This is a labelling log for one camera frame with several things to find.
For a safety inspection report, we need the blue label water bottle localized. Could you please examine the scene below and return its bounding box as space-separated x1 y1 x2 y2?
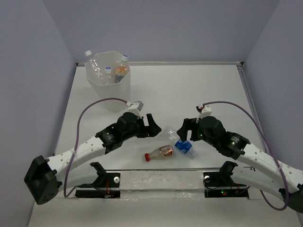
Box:
160 127 196 159

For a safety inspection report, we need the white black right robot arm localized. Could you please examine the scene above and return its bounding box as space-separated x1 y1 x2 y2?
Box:
177 116 303 213

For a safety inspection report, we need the clear bottle white cap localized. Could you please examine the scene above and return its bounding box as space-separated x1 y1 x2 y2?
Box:
104 67 115 85

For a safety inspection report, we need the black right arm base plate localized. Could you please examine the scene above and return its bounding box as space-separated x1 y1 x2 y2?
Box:
203 161 249 199

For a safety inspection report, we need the white octagonal plastic bin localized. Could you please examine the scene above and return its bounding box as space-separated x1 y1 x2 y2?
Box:
85 51 131 101

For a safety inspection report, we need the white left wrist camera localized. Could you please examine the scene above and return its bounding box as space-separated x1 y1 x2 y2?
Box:
125 101 144 118

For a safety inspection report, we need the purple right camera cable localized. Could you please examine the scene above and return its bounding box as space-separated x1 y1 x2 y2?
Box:
201 101 290 211

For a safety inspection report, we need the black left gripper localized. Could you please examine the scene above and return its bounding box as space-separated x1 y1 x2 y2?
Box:
121 113 160 141

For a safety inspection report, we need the red cap tea bottle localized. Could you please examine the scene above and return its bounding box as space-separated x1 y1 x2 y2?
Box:
144 145 175 162

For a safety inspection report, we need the clear crushed bottle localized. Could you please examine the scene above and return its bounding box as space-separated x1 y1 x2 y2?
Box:
117 54 130 72

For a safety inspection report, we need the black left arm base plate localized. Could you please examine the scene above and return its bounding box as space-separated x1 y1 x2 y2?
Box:
75 162 121 199

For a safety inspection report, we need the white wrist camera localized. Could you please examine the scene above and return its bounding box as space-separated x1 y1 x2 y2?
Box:
196 104 212 122
125 101 144 118

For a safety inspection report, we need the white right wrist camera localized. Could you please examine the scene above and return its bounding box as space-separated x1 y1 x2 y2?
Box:
196 104 212 122

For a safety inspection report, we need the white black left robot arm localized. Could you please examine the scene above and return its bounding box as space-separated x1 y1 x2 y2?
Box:
24 112 161 205

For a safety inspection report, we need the orange juice bottle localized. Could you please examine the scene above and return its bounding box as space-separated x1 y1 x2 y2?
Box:
114 61 130 83

